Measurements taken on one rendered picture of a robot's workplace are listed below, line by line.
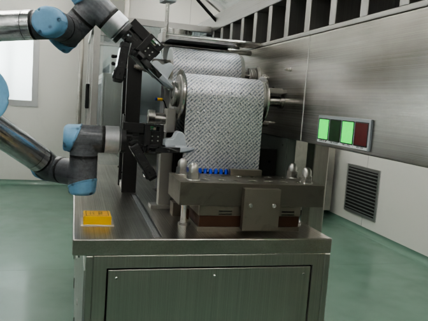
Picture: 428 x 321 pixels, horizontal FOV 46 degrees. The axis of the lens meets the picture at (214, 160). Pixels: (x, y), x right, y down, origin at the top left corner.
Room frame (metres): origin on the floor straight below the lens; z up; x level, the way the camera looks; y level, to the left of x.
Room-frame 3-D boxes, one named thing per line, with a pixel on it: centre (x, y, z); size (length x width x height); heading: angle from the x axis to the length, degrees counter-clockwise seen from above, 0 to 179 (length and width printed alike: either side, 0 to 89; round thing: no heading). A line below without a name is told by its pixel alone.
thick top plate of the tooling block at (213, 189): (1.39, -0.09, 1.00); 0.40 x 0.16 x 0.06; 106
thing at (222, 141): (1.49, -0.02, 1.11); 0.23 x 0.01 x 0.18; 106
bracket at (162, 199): (1.54, 0.16, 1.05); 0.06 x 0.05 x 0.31; 106
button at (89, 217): (1.30, 0.29, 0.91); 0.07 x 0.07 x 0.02; 16
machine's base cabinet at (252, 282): (2.44, 0.32, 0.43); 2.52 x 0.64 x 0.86; 16
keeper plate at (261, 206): (1.30, -0.13, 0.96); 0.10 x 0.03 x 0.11; 106
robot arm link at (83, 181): (1.40, 0.37, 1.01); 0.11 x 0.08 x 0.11; 58
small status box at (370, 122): (1.23, -0.30, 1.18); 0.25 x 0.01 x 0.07; 16
